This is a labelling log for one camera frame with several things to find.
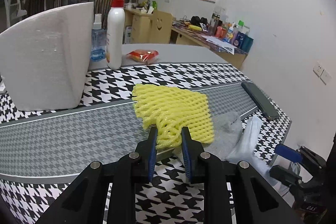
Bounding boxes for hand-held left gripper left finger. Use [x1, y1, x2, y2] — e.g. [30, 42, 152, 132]
[34, 126, 158, 224]

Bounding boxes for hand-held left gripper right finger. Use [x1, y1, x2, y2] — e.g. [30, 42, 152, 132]
[181, 126, 302, 224]

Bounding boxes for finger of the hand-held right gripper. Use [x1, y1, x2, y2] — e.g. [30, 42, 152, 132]
[269, 165, 305, 186]
[275, 144, 326, 174]

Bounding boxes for blue face mask packet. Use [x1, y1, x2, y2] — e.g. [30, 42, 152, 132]
[224, 116, 280, 186]

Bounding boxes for grey knit cloth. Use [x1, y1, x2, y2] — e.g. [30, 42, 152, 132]
[172, 111, 242, 165]

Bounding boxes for yellow foam net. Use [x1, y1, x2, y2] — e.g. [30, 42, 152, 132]
[131, 84, 214, 150]

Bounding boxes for white foam box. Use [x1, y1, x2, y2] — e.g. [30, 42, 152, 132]
[0, 2, 95, 111]

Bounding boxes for black smartphone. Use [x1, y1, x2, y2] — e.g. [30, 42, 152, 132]
[241, 81, 280, 120]

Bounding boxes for houndstooth tablecloth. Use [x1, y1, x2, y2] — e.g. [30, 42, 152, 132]
[0, 63, 292, 224]

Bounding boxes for red snack packet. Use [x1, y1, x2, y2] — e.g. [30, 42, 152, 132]
[125, 49, 159, 65]

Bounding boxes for printed paper sheets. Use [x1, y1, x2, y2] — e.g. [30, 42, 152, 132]
[206, 35, 236, 54]

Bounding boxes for wooden desk with patterned top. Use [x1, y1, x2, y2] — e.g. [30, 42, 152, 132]
[171, 23, 248, 69]

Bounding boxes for white lotion pump bottle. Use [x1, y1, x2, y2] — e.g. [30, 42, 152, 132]
[106, 0, 126, 70]

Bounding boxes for clear blue spray bottle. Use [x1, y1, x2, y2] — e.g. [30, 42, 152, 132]
[90, 13, 108, 62]

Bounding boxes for wooden chair with smile cutout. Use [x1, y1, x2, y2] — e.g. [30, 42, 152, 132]
[148, 10, 173, 44]

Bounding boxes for plain wooden desk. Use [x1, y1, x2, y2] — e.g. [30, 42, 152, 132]
[123, 7, 155, 45]

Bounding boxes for group of toiletry bottles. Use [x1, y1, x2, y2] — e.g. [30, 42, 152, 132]
[209, 6, 255, 51]

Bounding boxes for black bag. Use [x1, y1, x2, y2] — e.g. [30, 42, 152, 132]
[191, 16, 209, 30]

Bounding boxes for white wall socket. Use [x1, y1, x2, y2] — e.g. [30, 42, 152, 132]
[313, 61, 324, 77]
[321, 69, 332, 85]

